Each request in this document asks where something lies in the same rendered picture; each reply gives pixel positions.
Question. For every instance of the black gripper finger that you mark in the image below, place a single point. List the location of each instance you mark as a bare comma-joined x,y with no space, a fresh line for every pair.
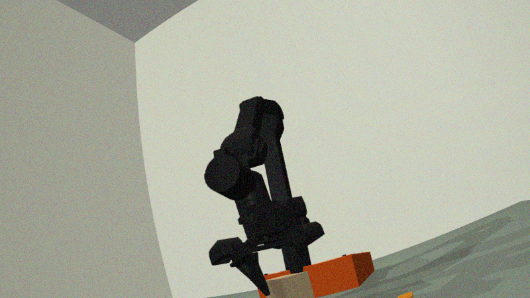
295,255
249,265

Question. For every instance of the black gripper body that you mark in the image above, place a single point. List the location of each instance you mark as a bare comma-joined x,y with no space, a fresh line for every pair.
225,250

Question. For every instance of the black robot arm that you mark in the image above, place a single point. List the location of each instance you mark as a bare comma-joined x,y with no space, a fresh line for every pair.
256,141

